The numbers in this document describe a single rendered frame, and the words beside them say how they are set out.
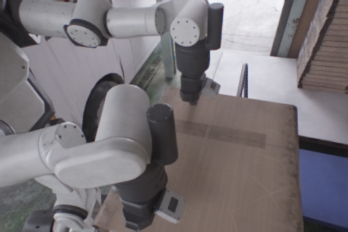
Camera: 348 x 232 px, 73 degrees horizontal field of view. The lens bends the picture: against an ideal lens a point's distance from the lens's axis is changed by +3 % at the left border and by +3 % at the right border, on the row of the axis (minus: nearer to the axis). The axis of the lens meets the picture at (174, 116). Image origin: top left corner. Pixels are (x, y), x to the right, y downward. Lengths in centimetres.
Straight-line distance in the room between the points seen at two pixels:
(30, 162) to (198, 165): 36
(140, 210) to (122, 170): 15
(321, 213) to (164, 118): 146
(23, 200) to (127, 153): 190
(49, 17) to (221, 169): 57
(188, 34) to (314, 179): 142
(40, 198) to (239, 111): 170
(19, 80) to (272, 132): 65
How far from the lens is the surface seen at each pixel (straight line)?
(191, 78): 60
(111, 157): 26
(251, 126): 66
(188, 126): 65
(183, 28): 51
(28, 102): 71
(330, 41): 226
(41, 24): 73
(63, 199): 106
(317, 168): 181
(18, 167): 37
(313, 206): 166
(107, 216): 55
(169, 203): 44
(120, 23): 61
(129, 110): 30
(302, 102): 235
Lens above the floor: 159
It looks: 46 degrees down
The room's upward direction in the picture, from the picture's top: 6 degrees counter-clockwise
